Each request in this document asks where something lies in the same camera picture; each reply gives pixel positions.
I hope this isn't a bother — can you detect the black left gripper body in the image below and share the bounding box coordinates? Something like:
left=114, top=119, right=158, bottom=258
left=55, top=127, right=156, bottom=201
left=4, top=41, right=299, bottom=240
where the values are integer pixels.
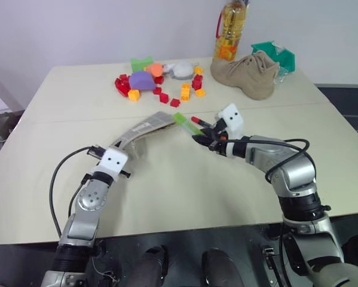
left=87, top=145, right=107, bottom=159

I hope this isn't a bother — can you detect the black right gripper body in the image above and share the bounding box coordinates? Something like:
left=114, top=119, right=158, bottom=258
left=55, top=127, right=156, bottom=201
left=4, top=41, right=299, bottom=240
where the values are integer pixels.
left=207, top=118, right=231, bottom=155

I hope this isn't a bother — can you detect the green highlighter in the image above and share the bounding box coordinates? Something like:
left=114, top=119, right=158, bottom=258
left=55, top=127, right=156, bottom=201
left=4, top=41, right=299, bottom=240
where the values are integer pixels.
left=173, top=112, right=203, bottom=136

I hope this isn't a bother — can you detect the tall yellow toy brick stack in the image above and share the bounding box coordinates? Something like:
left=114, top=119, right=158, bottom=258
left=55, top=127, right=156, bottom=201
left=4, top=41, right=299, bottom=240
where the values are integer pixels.
left=180, top=83, right=192, bottom=102

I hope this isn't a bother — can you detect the tan suede boot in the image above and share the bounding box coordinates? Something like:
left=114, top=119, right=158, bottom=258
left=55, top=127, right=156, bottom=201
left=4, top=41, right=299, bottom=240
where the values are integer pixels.
left=210, top=50, right=281, bottom=101

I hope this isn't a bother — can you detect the grey toy mouse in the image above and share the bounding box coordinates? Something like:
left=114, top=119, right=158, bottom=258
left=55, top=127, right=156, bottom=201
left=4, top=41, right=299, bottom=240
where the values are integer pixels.
left=161, top=60, right=200, bottom=80

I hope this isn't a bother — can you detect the orange foam cylinder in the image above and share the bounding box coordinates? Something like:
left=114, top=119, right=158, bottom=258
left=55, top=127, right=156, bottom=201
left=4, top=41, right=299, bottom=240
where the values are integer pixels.
left=145, top=62, right=165, bottom=77

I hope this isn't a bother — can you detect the purple foam block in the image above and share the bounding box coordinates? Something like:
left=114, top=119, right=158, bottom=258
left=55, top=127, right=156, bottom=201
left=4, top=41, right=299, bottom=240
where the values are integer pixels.
left=128, top=71, right=157, bottom=91

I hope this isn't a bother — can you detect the clear plastic wrapper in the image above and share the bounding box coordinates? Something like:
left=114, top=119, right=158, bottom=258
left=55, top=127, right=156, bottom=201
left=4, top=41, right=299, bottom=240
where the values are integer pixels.
left=273, top=66, right=289, bottom=85

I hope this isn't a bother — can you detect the green foam block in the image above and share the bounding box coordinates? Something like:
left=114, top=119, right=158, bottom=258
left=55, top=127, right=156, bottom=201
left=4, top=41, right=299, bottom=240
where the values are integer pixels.
left=130, top=55, right=155, bottom=73

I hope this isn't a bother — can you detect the yellow cooking oil bottle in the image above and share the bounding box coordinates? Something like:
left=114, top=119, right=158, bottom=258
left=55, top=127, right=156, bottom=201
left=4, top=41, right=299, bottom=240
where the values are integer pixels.
left=212, top=0, right=252, bottom=63

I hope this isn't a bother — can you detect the green plastic box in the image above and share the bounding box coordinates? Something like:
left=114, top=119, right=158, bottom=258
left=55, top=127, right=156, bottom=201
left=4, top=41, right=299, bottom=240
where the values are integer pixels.
left=250, top=40, right=296, bottom=73

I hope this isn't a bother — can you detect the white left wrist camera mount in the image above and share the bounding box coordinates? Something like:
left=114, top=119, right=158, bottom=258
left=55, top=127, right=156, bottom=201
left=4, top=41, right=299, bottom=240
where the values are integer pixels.
left=90, top=146, right=130, bottom=182

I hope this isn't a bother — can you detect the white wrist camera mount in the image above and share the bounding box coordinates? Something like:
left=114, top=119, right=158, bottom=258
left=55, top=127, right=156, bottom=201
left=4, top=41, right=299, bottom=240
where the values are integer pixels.
left=90, top=146, right=130, bottom=182
left=215, top=103, right=246, bottom=140

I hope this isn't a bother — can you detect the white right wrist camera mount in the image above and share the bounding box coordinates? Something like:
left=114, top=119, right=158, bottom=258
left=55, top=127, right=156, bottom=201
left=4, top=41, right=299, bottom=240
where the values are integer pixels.
left=215, top=103, right=246, bottom=140

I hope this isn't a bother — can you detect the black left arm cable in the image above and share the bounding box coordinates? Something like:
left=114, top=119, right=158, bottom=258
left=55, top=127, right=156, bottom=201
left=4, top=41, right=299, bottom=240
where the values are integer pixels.
left=48, top=146, right=93, bottom=237

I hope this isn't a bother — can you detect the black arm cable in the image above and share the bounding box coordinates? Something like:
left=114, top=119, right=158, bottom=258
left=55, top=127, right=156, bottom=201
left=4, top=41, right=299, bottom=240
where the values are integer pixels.
left=226, top=138, right=311, bottom=183
left=48, top=146, right=93, bottom=237

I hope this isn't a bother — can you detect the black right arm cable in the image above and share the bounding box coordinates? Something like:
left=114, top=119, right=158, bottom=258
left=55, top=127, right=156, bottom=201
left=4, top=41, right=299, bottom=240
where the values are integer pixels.
left=226, top=138, right=311, bottom=183

